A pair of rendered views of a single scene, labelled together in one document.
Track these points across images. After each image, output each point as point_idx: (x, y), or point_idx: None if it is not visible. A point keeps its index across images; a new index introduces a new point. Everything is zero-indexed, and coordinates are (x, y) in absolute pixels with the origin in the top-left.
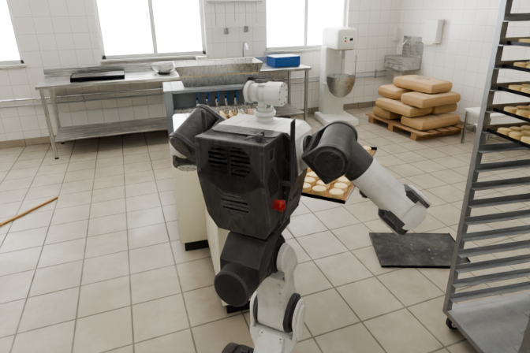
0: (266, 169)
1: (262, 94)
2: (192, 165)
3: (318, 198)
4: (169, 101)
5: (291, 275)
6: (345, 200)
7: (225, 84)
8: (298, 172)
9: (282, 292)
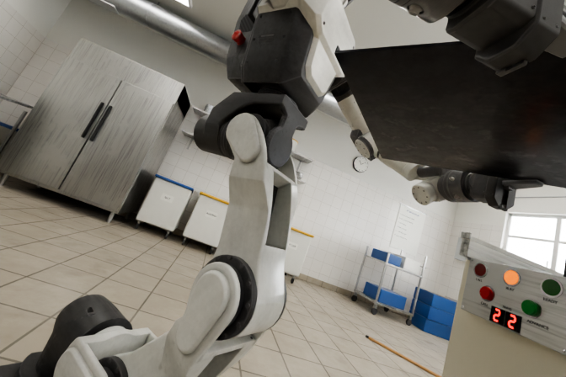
0: (245, 10)
1: None
2: (358, 139)
3: (351, 91)
4: None
5: (259, 213)
6: (351, 52)
7: None
8: (259, 3)
9: (229, 209)
